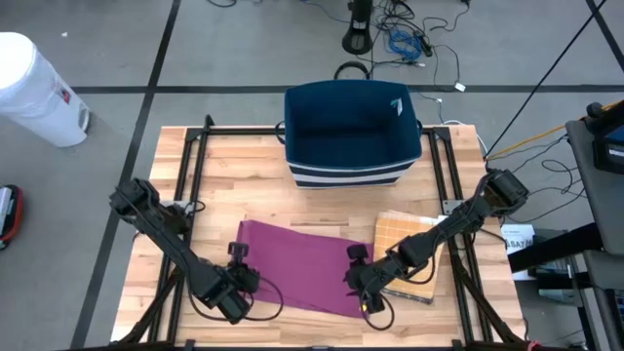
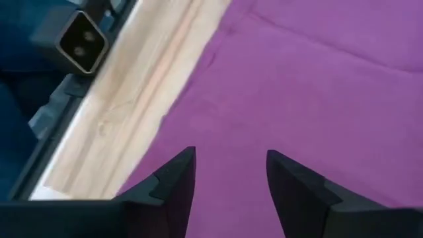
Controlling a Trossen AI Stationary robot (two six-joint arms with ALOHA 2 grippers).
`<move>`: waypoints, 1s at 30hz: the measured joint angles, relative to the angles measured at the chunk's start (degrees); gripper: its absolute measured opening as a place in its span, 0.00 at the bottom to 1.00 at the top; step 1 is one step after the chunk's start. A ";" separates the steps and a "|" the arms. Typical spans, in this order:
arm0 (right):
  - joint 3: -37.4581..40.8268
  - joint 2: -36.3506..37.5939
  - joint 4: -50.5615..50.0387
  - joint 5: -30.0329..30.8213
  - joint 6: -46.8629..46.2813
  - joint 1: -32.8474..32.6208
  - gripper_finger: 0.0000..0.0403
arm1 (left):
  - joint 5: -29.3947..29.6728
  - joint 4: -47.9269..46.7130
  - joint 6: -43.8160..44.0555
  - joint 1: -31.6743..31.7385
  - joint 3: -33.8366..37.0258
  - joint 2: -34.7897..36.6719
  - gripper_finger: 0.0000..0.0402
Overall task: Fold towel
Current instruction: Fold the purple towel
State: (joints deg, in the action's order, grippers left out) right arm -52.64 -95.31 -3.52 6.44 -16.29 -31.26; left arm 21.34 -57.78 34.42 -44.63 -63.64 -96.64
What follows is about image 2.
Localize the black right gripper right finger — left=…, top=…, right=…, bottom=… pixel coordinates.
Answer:
left=266, top=149, right=423, bottom=238

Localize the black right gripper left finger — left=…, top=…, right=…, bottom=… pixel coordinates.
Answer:
left=0, top=145, right=197, bottom=238

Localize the purple cloth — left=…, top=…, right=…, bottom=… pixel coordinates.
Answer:
left=116, top=0, right=423, bottom=238

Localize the dark blue object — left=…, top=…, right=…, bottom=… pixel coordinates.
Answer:
left=0, top=0, right=77, bottom=201

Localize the black table frame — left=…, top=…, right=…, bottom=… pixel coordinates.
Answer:
left=9, top=0, right=141, bottom=202

